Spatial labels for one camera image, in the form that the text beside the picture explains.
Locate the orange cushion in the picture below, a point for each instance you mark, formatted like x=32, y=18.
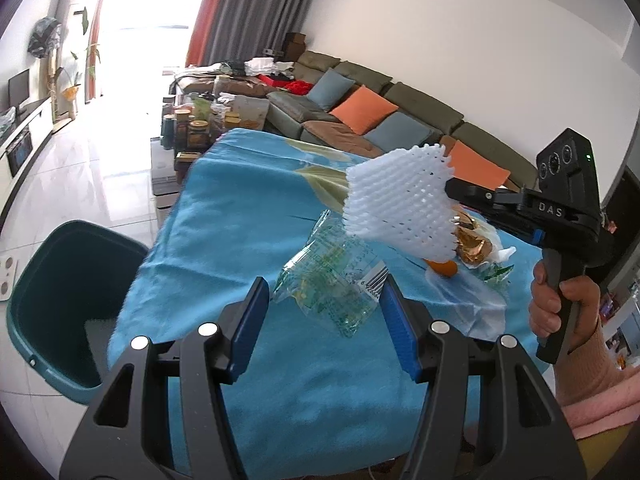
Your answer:
x=477, y=165
x=364, y=109

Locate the white foam fruit net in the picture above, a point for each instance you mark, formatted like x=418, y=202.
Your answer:
x=400, y=200

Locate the glass balcony window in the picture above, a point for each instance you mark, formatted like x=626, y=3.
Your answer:
x=145, y=25

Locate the tall potted plant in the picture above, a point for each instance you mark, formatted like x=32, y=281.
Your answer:
x=75, y=75

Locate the red cloth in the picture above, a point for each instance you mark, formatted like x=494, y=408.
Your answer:
x=287, y=85

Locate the white translucent plastic bag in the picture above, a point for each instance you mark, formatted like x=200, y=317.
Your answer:
x=465, y=302

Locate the stack of cardboard boxes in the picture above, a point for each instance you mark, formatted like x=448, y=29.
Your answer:
x=295, y=45

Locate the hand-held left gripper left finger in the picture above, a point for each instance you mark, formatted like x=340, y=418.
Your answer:
x=247, y=330

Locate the dark coffee table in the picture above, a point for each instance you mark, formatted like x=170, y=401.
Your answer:
x=162, y=170

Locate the teal trash bin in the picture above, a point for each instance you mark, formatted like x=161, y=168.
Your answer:
x=65, y=280

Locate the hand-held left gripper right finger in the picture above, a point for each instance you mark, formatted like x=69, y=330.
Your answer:
x=400, y=330

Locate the black and white tv cabinet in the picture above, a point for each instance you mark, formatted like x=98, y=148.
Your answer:
x=25, y=135

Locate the green sectional sofa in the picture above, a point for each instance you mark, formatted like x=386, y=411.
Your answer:
x=425, y=105

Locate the clear bag with green grid print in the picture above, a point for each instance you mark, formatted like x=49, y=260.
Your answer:
x=330, y=270

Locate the brown snack wrapper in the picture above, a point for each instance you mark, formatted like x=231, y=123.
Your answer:
x=470, y=247

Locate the white bathroom scale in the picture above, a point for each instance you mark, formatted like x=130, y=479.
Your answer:
x=6, y=280

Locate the orange and grey curtain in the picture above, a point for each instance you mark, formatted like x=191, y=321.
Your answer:
x=260, y=5

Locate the green pouch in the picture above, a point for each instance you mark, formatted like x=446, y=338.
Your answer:
x=201, y=108

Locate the person's right hand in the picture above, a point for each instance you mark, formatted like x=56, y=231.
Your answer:
x=585, y=300

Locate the blue floral blanket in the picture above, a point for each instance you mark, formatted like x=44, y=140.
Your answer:
x=240, y=220

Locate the orange fruit peel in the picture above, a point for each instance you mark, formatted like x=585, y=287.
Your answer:
x=442, y=268

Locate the white standing air conditioner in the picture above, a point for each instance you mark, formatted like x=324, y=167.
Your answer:
x=75, y=35

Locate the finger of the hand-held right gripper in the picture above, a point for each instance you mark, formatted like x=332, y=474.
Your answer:
x=515, y=225
x=475, y=192

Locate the blue cushion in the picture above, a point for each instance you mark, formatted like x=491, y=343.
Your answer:
x=327, y=89
x=400, y=132

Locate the black monitor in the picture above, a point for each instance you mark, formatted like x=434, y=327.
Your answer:
x=19, y=89

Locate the pile of white clothes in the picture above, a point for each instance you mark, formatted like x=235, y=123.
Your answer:
x=267, y=66

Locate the standing fan with printed cover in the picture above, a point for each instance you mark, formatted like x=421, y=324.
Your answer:
x=45, y=37

